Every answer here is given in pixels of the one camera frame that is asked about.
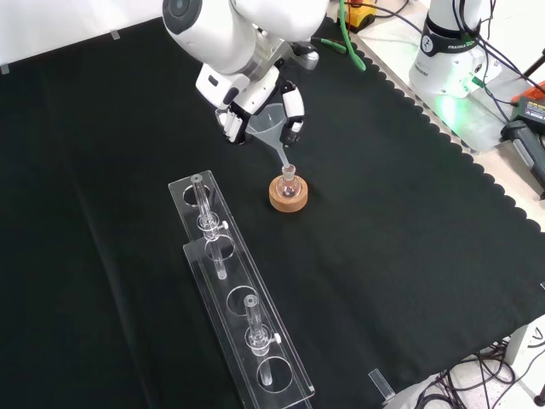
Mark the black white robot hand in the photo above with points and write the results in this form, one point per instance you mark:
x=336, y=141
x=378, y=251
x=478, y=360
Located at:
x=294, y=106

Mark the clear funnel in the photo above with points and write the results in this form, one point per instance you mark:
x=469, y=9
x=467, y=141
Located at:
x=267, y=128

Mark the round-bottom glass flask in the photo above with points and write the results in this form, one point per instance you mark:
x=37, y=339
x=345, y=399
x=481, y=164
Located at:
x=288, y=187

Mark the clear funnel stand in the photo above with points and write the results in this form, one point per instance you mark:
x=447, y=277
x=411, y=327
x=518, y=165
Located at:
x=251, y=324

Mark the yellow stop button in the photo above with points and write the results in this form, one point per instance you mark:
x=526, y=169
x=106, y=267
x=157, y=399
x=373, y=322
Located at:
x=361, y=15

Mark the black cloth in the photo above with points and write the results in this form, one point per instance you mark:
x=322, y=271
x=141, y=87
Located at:
x=383, y=221

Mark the clear cloth clip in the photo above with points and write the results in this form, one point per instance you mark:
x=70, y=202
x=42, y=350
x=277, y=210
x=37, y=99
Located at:
x=4, y=69
x=114, y=35
x=382, y=387

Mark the black orange power adapter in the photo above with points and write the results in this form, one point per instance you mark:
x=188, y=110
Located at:
x=530, y=108

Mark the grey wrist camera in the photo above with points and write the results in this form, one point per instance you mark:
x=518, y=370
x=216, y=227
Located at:
x=307, y=55

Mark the metal base plate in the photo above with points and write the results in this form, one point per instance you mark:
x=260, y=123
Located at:
x=477, y=123

